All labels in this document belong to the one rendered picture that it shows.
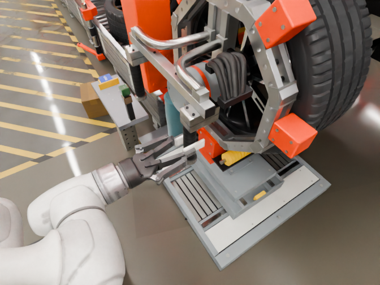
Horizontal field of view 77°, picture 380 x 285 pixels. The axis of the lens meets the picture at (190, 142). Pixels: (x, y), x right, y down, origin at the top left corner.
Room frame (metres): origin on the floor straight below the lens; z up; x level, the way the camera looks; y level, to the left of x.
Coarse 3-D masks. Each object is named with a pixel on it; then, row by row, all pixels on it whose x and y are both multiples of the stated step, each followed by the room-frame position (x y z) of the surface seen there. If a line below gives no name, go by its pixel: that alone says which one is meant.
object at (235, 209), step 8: (200, 168) 0.77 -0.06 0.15; (200, 176) 0.73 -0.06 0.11; (208, 176) 0.71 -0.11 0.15; (208, 184) 0.67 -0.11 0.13; (216, 184) 0.66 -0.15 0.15; (264, 184) 0.65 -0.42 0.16; (272, 184) 0.64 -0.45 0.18; (280, 184) 0.66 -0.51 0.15; (216, 192) 0.61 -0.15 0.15; (224, 192) 0.61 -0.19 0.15; (256, 192) 0.61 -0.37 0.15; (264, 192) 0.59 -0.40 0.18; (272, 192) 0.63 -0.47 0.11; (224, 200) 0.55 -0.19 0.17; (240, 200) 0.55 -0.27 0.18; (248, 200) 0.56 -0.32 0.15; (256, 200) 0.55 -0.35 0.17; (224, 208) 0.54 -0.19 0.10; (232, 208) 0.52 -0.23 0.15; (240, 208) 0.51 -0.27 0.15; (248, 208) 0.53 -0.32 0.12; (232, 216) 0.48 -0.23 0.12
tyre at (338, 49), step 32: (320, 0) 0.60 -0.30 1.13; (352, 0) 0.64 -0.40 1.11; (192, 32) 0.93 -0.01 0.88; (320, 32) 0.54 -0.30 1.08; (352, 32) 0.59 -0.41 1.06; (192, 64) 0.93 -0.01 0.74; (320, 64) 0.50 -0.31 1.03; (352, 64) 0.54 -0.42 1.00; (320, 96) 0.47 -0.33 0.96; (352, 96) 0.55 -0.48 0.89; (320, 128) 0.50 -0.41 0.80
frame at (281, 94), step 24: (192, 0) 0.78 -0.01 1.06; (216, 0) 0.69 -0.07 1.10; (240, 0) 0.62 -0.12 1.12; (264, 0) 0.62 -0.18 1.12; (264, 48) 0.52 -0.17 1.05; (264, 72) 0.51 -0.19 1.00; (288, 72) 0.50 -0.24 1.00; (288, 96) 0.46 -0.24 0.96; (216, 120) 0.70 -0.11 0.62; (264, 120) 0.47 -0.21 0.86; (240, 144) 0.52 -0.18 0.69; (264, 144) 0.45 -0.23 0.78
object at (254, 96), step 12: (204, 12) 0.89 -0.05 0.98; (204, 24) 0.90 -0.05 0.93; (240, 48) 0.73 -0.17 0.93; (204, 60) 0.92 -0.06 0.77; (252, 60) 0.68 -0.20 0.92; (288, 60) 0.55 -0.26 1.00; (252, 72) 0.67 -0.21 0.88; (252, 84) 0.67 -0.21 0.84; (264, 84) 0.62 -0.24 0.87; (252, 96) 0.65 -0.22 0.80; (228, 108) 0.74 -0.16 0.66; (240, 108) 0.79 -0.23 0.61; (252, 108) 0.79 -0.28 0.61; (264, 108) 0.60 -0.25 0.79; (228, 120) 0.71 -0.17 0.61; (240, 120) 0.70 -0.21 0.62; (252, 120) 0.64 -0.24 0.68; (240, 132) 0.63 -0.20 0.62; (252, 132) 0.59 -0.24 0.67
